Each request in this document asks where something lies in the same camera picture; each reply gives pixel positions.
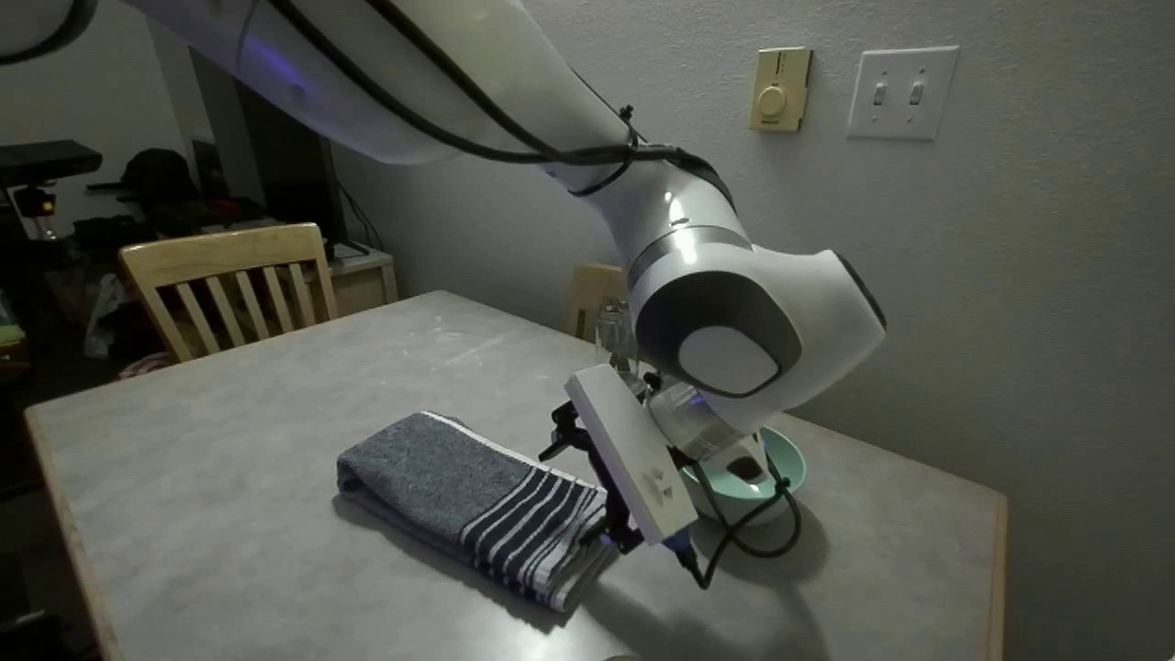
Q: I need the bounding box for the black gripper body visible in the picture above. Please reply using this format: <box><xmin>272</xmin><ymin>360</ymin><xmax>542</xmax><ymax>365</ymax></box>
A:
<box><xmin>542</xmin><ymin>399</ymin><xmax>643</xmax><ymax>554</ymax></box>

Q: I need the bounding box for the grey striped towel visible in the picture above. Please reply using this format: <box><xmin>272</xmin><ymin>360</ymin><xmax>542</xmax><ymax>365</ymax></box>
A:
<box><xmin>337</xmin><ymin>410</ymin><xmax>616</xmax><ymax>615</ymax></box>

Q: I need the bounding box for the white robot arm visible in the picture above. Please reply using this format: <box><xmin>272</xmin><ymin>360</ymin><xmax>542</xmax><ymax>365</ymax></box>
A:
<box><xmin>124</xmin><ymin>0</ymin><xmax>890</xmax><ymax>542</ymax></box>

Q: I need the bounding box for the teal ceramic bowl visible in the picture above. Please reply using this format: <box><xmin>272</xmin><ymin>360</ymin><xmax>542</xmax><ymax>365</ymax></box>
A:
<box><xmin>685</xmin><ymin>425</ymin><xmax>807</xmax><ymax>519</ymax></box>

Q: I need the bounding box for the beige thermostat dial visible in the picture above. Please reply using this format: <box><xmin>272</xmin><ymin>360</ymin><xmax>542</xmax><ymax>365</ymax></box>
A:
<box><xmin>750</xmin><ymin>49</ymin><xmax>817</xmax><ymax>131</ymax></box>

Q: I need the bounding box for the wooden chair at table end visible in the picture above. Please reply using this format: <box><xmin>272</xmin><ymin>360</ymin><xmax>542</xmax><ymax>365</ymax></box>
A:
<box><xmin>120</xmin><ymin>224</ymin><xmax>337</xmax><ymax>360</ymax></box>

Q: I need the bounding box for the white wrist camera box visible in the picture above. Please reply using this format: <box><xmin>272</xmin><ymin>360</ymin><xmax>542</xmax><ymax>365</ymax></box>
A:
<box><xmin>566</xmin><ymin>365</ymin><xmax>699</xmax><ymax>542</ymax></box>

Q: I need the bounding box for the wooden chair by wall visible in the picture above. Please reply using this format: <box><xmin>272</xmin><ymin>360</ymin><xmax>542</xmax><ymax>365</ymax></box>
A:
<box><xmin>568</xmin><ymin>261</ymin><xmax>630</xmax><ymax>343</ymax></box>

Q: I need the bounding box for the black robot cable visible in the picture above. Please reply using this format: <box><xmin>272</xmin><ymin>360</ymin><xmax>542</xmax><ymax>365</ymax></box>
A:
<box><xmin>665</xmin><ymin>437</ymin><xmax>805</xmax><ymax>590</ymax></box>

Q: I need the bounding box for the white double light switch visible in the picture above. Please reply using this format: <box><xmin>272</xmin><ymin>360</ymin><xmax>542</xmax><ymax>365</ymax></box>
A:
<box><xmin>848</xmin><ymin>44</ymin><xmax>959</xmax><ymax>144</ymax></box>

